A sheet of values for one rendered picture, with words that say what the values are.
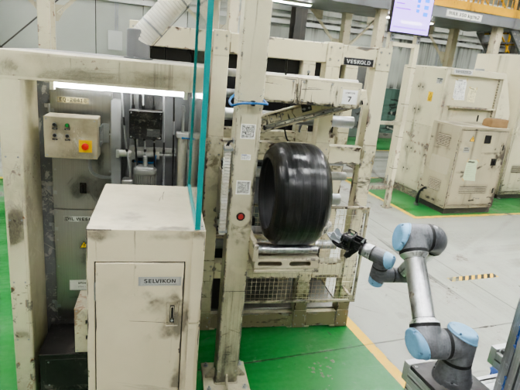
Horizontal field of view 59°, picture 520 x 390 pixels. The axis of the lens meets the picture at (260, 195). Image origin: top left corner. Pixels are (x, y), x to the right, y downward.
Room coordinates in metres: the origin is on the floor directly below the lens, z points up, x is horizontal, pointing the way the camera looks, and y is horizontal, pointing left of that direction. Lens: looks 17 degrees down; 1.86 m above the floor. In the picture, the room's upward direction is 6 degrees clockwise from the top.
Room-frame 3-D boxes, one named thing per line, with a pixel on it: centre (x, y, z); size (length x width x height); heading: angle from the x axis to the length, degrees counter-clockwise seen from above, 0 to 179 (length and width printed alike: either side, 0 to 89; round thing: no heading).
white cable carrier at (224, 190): (2.27, 0.18, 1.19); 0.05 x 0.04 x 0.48; 13
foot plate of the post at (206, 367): (2.32, 0.10, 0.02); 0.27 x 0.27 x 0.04; 13
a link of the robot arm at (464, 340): (1.55, -0.82, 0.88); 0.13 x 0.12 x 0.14; 100
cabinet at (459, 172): (6.59, -2.92, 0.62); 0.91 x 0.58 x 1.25; 112
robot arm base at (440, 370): (1.55, -0.83, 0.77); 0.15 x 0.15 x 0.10
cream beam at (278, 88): (2.71, -0.20, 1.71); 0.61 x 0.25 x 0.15; 103
